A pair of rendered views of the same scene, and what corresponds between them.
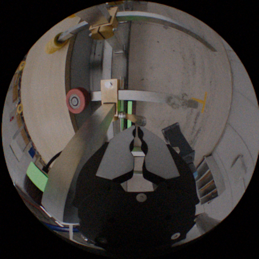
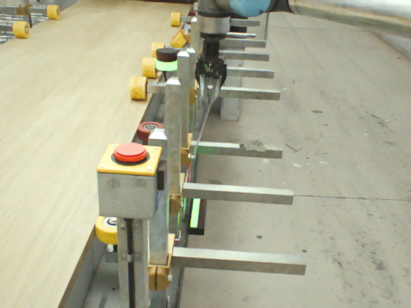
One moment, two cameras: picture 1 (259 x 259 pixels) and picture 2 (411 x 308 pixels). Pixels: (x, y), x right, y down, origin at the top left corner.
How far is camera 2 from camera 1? 141 cm
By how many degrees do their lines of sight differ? 96
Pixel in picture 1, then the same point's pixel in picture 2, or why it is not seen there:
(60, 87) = (133, 120)
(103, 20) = (192, 84)
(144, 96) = (214, 144)
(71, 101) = (145, 127)
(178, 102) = (249, 142)
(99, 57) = not seen: hidden behind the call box
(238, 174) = not seen: outside the picture
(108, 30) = (193, 93)
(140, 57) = (214, 277)
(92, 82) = not seen: hidden behind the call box
